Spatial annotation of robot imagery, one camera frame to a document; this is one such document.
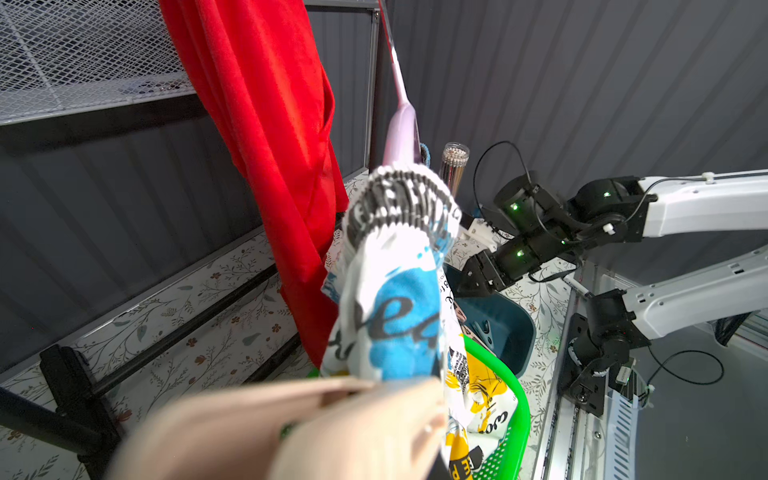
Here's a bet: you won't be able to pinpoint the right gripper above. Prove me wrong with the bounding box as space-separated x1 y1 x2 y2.
452 250 519 298

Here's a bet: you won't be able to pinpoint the teal clothespin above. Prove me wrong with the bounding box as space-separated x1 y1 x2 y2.
474 320 494 345

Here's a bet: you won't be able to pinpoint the comic print shorts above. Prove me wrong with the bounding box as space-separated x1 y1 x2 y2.
317 163 520 480

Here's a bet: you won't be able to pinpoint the lilac plastic hanger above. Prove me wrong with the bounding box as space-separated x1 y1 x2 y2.
377 0 422 166

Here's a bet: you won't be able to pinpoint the beige clothespin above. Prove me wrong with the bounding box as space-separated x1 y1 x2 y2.
106 377 449 479

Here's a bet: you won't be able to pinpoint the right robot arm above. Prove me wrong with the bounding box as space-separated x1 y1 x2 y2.
452 170 767 416

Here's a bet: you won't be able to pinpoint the red shorts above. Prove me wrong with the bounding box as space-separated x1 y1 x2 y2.
161 1 349 363

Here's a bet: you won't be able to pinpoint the dark teal tray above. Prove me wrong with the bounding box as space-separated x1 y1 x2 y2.
444 265 536 379

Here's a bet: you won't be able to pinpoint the clear tube of sticks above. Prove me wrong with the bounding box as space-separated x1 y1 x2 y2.
439 142 470 197

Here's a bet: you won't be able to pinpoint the green plastic basket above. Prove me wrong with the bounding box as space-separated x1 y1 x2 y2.
307 332 532 480

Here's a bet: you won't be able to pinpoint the black clothes rack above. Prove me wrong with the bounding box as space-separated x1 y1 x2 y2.
1 11 380 479

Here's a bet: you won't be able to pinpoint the white wire wall basket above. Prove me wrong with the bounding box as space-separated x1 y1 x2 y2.
1 1 194 125

